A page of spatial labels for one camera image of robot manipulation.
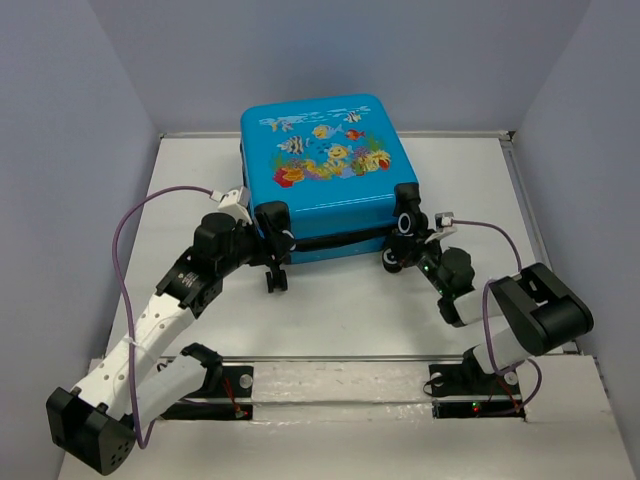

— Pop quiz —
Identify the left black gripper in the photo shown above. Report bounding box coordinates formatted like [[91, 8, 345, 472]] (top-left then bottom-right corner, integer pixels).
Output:
[[217, 211, 296, 277]]

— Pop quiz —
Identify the blue hard-shell suitcase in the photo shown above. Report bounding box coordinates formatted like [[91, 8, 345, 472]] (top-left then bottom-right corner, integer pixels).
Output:
[[240, 94, 428, 291]]

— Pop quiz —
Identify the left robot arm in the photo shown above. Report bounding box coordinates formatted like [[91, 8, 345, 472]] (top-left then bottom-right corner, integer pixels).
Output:
[[46, 213, 261, 476]]

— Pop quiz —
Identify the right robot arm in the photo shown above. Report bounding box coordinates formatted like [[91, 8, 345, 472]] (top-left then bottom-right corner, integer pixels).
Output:
[[417, 248, 594, 396]]

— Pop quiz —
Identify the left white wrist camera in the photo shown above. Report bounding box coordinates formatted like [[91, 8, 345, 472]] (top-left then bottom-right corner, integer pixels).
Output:
[[217, 186, 252, 224]]

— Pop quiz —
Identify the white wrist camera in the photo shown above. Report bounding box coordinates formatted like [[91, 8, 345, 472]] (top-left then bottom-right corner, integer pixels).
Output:
[[426, 212, 457, 243], [217, 186, 252, 224]]

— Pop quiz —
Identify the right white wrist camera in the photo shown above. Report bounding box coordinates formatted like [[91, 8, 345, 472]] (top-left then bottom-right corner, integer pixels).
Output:
[[426, 212, 457, 243]]

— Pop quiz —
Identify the aluminium table rail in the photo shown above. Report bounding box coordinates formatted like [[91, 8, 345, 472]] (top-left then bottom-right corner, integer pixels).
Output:
[[102, 353, 599, 365]]

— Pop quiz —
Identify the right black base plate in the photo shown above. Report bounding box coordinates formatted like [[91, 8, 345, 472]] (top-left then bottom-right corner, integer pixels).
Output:
[[423, 363, 526, 420]]

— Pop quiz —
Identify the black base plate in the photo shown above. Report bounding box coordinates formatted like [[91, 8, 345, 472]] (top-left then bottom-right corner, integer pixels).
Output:
[[160, 365, 254, 421], [423, 363, 526, 420]]

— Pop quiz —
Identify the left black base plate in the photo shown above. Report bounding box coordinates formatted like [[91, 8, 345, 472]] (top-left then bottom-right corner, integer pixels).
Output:
[[160, 365, 254, 421]]

